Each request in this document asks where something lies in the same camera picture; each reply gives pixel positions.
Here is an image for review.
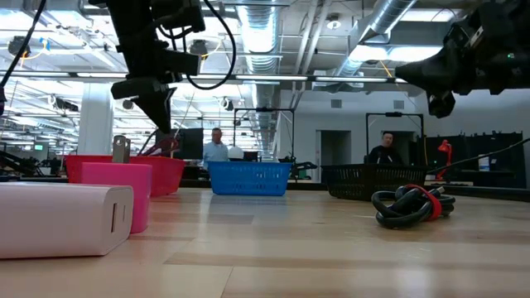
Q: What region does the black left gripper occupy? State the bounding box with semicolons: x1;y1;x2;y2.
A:
89;0;206;134

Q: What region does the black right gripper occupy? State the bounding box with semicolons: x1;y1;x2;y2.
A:
395;0;530;119

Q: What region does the pink charger block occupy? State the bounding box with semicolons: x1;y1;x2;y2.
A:
81;135;153;234

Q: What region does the black plastic basket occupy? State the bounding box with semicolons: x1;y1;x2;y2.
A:
321;164;430;202

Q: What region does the black cable red strap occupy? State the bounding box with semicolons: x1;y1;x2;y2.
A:
371;184;456;229

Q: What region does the white charger block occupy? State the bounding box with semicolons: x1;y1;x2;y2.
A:
0;181;134;260

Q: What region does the white building column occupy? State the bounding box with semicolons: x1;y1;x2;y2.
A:
77;82;115;156

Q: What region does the red desk lamp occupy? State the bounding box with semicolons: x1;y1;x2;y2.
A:
436;139;453;181

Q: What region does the black background monitor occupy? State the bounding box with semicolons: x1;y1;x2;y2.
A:
156;127;205;161

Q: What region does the red plastic basket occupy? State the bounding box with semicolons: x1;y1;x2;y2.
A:
65;155;186;198

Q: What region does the person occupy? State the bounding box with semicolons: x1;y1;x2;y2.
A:
202;127;229;171
366;131;405;166

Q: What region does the blue plastic basket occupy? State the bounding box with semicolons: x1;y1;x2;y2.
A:
207;161;292;196

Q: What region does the black background station frame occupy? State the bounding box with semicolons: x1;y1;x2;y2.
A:
365;111;426;166
234;107;296;161

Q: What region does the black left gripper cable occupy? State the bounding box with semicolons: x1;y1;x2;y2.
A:
181;0;238;91

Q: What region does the silver ventilation duct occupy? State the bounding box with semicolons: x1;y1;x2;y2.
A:
238;0;282;162

